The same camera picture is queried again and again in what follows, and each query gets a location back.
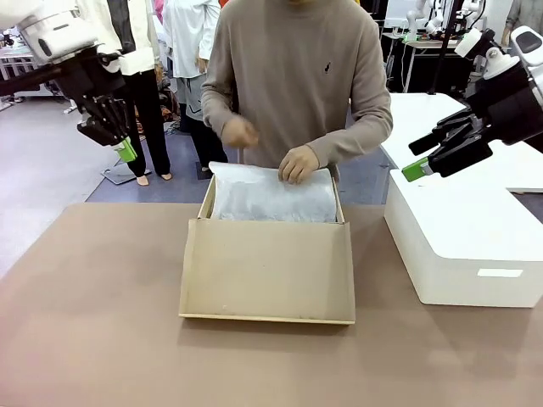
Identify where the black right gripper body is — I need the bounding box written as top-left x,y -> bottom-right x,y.
466,59 -> 543,144

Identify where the white tissue paper sheet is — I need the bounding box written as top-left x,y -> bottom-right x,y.
207,160 -> 339,224

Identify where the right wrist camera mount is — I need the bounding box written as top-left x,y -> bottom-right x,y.
453,28 -> 519,81

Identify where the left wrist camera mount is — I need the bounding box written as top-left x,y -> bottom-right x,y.
96,49 -> 125,73

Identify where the brown cardboard shoe box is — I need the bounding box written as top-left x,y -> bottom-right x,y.
177,167 -> 356,326

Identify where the mannequin in white shirt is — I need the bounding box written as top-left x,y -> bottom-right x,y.
162,0 -> 230,173

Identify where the lab desk with equipment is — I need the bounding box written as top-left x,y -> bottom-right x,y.
381,31 -> 484,95

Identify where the black vertical pole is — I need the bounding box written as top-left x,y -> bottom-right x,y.
427,0 -> 458,96

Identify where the grey mannequin base plate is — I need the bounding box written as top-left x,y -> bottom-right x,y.
100,166 -> 153,186

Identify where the person's left hand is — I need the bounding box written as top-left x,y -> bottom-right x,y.
277,144 -> 321,186

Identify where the person's right hand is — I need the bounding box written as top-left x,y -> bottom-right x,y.
220,114 -> 260,148

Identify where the mannequin in cream jacket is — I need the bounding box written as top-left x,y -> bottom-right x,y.
71,0 -> 173,187

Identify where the person's right forearm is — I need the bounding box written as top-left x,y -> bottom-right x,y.
201,91 -> 238,135

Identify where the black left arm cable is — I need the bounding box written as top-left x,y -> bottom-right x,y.
0,65 -> 64,97

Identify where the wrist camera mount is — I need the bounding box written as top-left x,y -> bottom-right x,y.
453,28 -> 519,81
96,49 -> 125,73

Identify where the person's left forearm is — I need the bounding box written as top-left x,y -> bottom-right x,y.
305,108 -> 394,165

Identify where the white-framed lab desk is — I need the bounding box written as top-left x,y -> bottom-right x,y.
0,42 -> 86,115

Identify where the colourful clothes pile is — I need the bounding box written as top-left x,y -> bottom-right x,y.
156,67 -> 184,137

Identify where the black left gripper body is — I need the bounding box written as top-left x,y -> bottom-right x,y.
54,44 -> 128,114

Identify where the white storage box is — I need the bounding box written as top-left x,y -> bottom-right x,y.
383,167 -> 543,309

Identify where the bystander in grey top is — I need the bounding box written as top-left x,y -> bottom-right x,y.
501,0 -> 525,47

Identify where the person in beige sweater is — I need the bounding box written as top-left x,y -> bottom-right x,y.
200,0 -> 394,170

